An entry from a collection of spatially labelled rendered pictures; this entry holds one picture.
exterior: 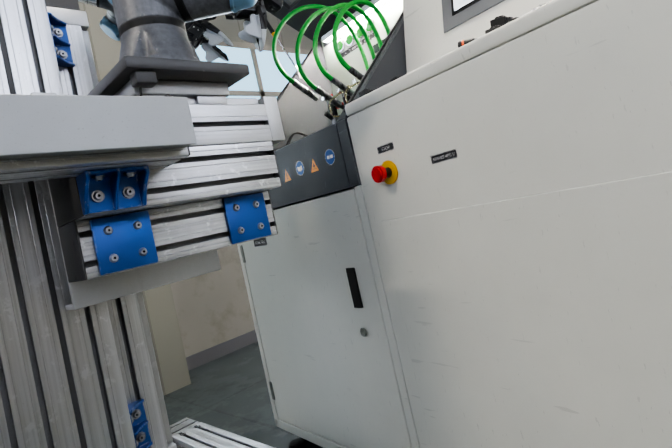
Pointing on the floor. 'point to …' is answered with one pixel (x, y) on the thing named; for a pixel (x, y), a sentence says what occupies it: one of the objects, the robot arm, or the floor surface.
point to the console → (531, 216)
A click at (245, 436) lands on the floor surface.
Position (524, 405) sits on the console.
